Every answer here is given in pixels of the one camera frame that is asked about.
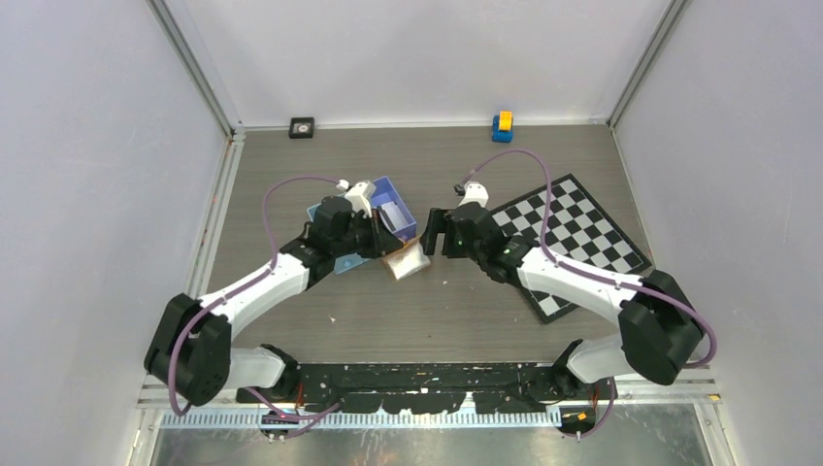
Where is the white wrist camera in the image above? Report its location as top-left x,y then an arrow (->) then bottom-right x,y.
453,181 -> 489,208
336,179 -> 376,218

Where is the orange leather card holder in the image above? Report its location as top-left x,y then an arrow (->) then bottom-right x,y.
381,237 -> 431,281

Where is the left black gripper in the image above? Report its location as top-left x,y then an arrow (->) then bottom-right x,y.
331,209 -> 402,259

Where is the black white checkerboard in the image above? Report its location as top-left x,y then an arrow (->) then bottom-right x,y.
488,173 -> 652,325

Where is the small black square box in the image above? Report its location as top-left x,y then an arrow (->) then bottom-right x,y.
288,116 -> 315,139

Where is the blue yellow toy block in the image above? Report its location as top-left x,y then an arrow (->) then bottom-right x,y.
491,111 -> 513,144

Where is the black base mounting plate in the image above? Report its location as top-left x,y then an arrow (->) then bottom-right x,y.
236,362 -> 609,415

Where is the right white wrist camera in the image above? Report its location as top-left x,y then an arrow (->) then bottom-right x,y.
453,181 -> 489,208

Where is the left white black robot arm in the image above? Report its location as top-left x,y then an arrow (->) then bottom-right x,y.
144,196 -> 405,406

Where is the blue purple three-drawer organizer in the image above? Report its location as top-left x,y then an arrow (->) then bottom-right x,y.
306,176 -> 419,276

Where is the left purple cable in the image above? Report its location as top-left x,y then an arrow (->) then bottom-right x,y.
168,176 -> 351,442

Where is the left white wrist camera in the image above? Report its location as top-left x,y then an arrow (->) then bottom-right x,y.
336,179 -> 376,218

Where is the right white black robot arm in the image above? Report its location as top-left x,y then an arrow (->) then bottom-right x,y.
420,202 -> 707,399

